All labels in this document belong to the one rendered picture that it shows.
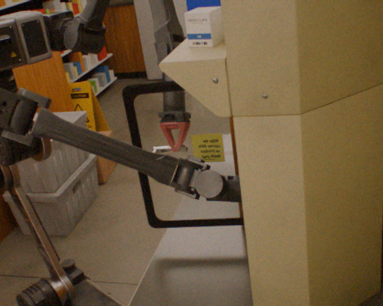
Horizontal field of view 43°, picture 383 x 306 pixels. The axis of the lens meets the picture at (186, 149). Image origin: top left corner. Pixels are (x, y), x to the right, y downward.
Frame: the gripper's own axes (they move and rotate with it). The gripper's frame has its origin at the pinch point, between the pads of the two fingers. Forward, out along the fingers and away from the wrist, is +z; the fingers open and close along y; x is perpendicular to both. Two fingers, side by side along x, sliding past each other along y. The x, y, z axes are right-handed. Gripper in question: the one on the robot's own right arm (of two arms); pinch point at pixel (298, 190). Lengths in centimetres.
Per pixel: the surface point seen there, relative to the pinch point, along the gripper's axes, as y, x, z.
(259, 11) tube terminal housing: -16.8, -39.8, -5.2
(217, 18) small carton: -5.2, -37.2, -13.8
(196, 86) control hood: -16.4, -28.3, -15.9
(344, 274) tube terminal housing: -9.6, 13.0, 9.1
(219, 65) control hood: -16.5, -31.8, -11.8
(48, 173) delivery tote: 143, 75, -152
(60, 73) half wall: 257, 45, -197
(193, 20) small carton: -7.2, -37.3, -17.7
